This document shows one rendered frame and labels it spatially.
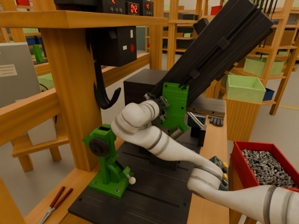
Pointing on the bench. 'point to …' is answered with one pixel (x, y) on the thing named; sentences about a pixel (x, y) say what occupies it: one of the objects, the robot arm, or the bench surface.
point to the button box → (223, 173)
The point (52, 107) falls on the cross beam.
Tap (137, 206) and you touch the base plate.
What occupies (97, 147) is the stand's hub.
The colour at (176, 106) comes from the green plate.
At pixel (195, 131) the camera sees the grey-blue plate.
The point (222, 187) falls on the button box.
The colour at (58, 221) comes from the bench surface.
